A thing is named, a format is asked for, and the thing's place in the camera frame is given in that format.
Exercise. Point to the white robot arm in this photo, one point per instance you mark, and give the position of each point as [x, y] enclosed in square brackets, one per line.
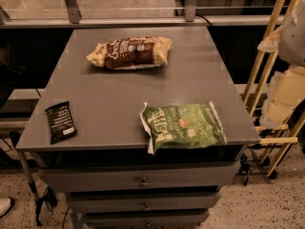
[289, 39]

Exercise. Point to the grey metal crutch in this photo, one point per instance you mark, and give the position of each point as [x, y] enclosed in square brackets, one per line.
[14, 137]

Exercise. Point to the metal window frame rail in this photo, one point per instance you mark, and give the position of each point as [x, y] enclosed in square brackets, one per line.
[97, 13]

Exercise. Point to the bottom grey drawer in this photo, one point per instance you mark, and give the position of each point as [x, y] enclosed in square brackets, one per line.
[145, 220]

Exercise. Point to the middle grey drawer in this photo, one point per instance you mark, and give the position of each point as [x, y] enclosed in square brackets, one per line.
[143, 202]

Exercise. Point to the grey drawer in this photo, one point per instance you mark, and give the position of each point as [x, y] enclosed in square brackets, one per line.
[143, 202]
[145, 220]
[139, 178]

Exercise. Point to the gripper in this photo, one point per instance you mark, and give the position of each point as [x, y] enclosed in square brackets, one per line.
[294, 40]

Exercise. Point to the yellow wooden rack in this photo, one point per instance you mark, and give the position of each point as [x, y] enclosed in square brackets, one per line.
[277, 141]

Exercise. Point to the white shoe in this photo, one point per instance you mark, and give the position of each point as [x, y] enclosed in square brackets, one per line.
[5, 205]

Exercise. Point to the black snack bar packet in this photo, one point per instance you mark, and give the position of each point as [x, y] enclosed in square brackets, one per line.
[60, 122]

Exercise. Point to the brown chip bag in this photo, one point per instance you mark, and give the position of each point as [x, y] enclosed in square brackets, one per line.
[132, 53]

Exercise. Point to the green jalapeno chip bag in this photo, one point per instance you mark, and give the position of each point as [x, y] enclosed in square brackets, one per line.
[188, 126]

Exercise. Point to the top grey drawer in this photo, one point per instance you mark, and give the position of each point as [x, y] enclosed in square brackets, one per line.
[139, 178]

